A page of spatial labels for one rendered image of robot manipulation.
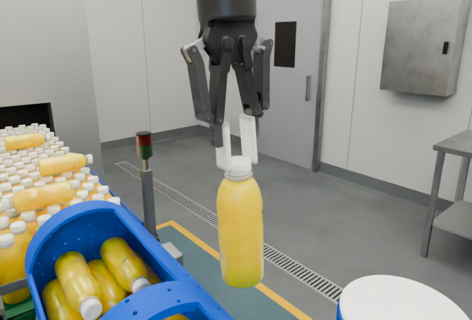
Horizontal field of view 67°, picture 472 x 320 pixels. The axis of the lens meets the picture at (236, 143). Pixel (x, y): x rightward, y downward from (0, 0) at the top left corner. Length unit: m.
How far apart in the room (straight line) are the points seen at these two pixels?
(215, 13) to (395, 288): 0.80
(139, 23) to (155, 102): 1.21
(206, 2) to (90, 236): 0.73
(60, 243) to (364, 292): 0.75
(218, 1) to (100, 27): 5.06
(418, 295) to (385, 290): 0.07
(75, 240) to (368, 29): 3.58
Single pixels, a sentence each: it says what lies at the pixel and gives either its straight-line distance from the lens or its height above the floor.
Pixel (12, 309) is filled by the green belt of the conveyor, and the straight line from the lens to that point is 1.26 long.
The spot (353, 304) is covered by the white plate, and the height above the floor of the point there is 1.04.
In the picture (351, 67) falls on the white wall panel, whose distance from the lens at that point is 4.18.
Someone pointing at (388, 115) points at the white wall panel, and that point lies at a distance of 4.01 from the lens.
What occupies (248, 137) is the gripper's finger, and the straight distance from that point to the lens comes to 0.51.
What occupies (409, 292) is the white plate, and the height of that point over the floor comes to 1.04.
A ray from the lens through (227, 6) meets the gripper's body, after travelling 0.45.
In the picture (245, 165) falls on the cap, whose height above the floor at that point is 1.45.
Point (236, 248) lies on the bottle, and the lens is 0.54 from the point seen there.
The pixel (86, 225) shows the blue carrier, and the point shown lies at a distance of 1.01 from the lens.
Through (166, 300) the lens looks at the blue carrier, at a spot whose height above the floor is 1.23.
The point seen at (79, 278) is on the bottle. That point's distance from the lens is 0.87.
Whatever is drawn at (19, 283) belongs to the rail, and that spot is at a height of 0.97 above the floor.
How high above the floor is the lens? 1.63
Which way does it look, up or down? 16 degrees down
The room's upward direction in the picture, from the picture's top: straight up
